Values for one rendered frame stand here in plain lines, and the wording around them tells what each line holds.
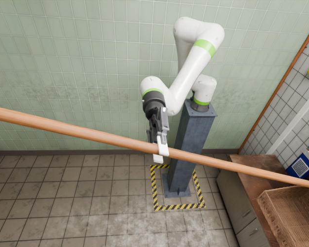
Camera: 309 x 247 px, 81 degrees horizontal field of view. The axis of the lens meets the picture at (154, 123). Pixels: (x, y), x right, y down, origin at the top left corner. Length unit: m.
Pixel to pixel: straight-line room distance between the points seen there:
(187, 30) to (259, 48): 1.06
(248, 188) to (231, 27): 1.40
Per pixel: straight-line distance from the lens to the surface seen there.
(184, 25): 1.08
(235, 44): 1.89
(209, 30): 1.03
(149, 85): 0.76
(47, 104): 2.19
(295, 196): 2.07
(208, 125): 1.49
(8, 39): 1.96
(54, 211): 2.35
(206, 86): 1.31
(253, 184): 1.97
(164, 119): 0.58
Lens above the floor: 2.03
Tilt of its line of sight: 42 degrees down
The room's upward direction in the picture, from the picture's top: 6 degrees clockwise
